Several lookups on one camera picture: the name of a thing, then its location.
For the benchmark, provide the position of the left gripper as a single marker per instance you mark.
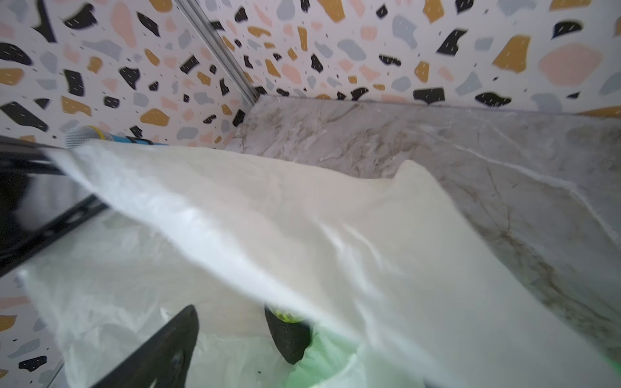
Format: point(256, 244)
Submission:
point(39, 204)

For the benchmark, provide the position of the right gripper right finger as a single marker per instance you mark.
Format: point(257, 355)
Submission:
point(291, 340)

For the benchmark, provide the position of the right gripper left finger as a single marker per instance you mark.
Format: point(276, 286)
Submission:
point(162, 361)

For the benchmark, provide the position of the yellow-green spotted fruit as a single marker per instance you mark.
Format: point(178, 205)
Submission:
point(287, 316)

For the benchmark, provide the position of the white plastic bag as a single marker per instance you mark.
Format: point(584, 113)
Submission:
point(398, 288)

